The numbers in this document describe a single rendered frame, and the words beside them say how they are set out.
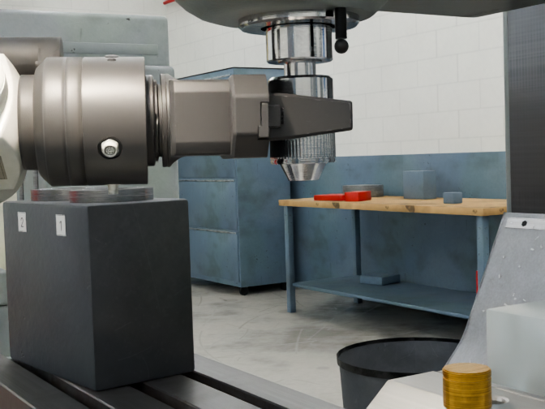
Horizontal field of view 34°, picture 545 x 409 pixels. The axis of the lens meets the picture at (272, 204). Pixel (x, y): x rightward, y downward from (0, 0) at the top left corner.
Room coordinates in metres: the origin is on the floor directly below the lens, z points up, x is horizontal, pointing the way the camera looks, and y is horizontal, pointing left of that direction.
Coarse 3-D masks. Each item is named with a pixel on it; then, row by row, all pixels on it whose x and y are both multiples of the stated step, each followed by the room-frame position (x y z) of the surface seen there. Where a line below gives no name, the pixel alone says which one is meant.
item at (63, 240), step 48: (48, 192) 1.01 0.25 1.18; (96, 192) 0.93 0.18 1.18; (144, 192) 0.95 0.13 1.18; (48, 240) 0.96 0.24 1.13; (96, 240) 0.89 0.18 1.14; (144, 240) 0.93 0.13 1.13; (48, 288) 0.96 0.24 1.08; (96, 288) 0.89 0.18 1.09; (144, 288) 0.92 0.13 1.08; (48, 336) 0.97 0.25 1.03; (96, 336) 0.89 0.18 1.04; (144, 336) 0.92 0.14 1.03; (192, 336) 0.96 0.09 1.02; (96, 384) 0.89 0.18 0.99
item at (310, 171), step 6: (282, 168) 0.64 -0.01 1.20; (288, 168) 0.63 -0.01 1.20; (294, 168) 0.63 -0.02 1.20; (300, 168) 0.63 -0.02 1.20; (306, 168) 0.63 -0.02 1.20; (312, 168) 0.63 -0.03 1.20; (318, 168) 0.63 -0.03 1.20; (288, 174) 0.64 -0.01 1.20; (294, 174) 0.63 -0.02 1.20; (300, 174) 0.63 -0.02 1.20; (306, 174) 0.63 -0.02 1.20; (312, 174) 0.63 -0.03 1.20; (318, 174) 0.64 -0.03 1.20; (288, 180) 0.64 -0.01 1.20; (294, 180) 0.64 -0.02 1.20; (300, 180) 0.63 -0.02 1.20; (306, 180) 0.64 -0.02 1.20
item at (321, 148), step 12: (312, 96) 0.62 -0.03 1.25; (324, 96) 0.63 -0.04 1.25; (276, 144) 0.63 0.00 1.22; (288, 144) 0.62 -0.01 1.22; (300, 144) 0.62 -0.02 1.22; (312, 144) 0.62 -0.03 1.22; (324, 144) 0.63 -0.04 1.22; (276, 156) 0.63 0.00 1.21; (288, 156) 0.62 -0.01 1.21; (300, 156) 0.62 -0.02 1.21; (312, 156) 0.62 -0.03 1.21; (324, 156) 0.63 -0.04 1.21
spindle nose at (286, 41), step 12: (276, 24) 0.63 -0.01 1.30; (288, 24) 0.62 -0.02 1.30; (300, 24) 0.62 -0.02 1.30; (312, 24) 0.62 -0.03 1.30; (324, 24) 0.63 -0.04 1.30; (276, 36) 0.63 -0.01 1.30; (288, 36) 0.62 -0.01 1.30; (300, 36) 0.62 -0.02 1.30; (312, 36) 0.62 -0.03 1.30; (324, 36) 0.63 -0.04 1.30; (276, 48) 0.63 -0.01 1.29; (288, 48) 0.62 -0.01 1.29; (300, 48) 0.62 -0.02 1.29; (312, 48) 0.62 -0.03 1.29; (324, 48) 0.63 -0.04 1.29; (276, 60) 0.63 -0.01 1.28; (324, 60) 0.64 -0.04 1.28
